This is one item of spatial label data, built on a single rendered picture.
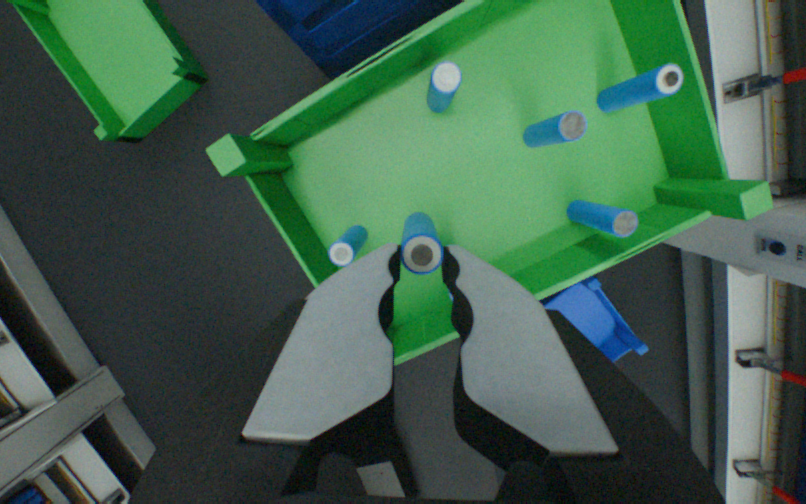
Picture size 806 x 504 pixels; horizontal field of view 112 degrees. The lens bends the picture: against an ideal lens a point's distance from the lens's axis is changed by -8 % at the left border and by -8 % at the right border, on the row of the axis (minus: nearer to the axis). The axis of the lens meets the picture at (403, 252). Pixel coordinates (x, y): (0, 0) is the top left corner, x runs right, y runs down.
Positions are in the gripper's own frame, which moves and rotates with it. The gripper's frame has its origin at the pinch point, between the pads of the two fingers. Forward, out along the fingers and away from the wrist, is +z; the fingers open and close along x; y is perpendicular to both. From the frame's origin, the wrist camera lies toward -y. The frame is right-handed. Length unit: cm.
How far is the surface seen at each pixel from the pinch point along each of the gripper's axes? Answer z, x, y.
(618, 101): 13.7, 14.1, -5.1
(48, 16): 53, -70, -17
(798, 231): 22, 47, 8
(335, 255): 6.9, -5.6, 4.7
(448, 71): 9.9, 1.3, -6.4
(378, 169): 14.7, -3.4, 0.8
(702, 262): 38, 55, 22
